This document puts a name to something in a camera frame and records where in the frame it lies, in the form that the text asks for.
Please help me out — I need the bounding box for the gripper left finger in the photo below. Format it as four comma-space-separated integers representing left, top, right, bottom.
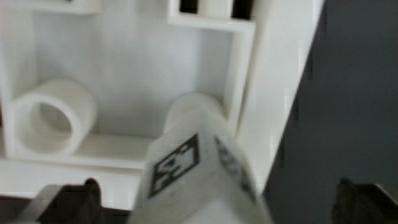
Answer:
16, 178, 130, 224

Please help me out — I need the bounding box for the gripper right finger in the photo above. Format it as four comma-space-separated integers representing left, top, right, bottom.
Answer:
333, 178, 398, 224

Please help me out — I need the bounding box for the white short leg block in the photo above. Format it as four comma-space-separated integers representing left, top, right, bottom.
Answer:
128, 94, 274, 224

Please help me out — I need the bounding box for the white chair seat block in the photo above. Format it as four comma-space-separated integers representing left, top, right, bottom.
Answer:
0, 0, 256, 169

